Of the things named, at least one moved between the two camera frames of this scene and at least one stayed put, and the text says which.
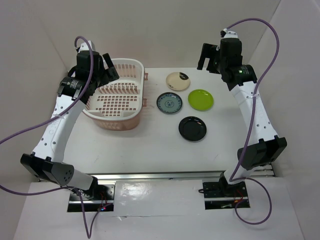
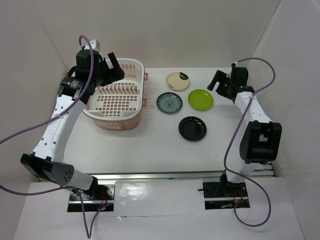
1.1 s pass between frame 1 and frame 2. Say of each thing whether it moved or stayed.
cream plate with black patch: stayed
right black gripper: moved
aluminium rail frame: stayed
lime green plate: stayed
